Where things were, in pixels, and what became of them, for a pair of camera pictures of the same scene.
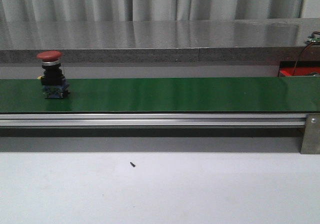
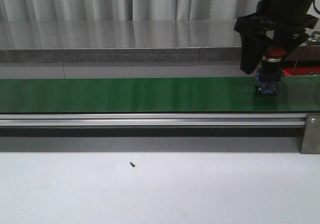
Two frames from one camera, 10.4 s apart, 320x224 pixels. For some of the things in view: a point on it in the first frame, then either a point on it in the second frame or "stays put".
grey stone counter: (275, 40) stays put
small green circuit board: (315, 39) stays put
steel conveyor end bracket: (311, 142) stays put
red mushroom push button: (54, 84) → (268, 77)
